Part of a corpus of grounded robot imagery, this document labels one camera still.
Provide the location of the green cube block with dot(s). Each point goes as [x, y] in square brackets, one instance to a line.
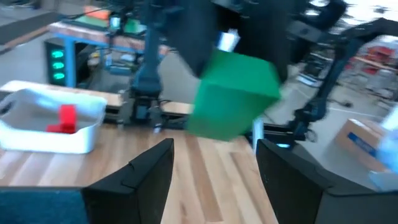
[233, 99]

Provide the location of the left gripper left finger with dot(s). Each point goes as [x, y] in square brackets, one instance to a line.
[133, 193]

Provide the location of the black box green lights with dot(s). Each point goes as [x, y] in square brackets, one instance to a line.
[56, 65]

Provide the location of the brown cardboard box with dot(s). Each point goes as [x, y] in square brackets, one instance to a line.
[354, 140]

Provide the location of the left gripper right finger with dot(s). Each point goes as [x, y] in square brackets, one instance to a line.
[295, 186]

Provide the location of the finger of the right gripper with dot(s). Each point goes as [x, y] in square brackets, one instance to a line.
[273, 43]
[194, 43]

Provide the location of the red rectangular block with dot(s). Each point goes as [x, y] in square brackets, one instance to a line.
[67, 118]

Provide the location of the orange flat object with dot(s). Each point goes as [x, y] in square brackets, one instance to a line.
[98, 13]

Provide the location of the blue metal leg table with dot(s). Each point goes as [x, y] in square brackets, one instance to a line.
[71, 62]

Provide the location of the white opaque plastic bin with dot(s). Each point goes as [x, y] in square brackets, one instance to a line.
[46, 143]

